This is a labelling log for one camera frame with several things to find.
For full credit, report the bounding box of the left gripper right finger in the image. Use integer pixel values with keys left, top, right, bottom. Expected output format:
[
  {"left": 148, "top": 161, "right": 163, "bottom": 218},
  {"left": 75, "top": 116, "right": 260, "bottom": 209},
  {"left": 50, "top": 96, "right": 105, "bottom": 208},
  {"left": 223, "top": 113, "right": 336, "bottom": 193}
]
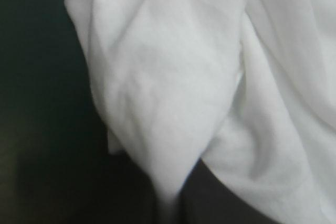
[{"left": 180, "top": 157, "right": 267, "bottom": 224}]

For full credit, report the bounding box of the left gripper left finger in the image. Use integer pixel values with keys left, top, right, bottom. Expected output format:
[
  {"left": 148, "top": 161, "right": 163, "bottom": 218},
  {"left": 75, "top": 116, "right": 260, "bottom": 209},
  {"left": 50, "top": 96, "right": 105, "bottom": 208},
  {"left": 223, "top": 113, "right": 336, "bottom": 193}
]
[{"left": 39, "top": 150, "right": 170, "bottom": 224}]

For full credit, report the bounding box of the white T-shirt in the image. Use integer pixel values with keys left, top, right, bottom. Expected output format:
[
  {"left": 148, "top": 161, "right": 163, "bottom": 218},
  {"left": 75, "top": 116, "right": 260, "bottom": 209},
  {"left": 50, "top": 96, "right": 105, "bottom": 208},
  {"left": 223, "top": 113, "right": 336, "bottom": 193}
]
[{"left": 64, "top": 0, "right": 336, "bottom": 224}]

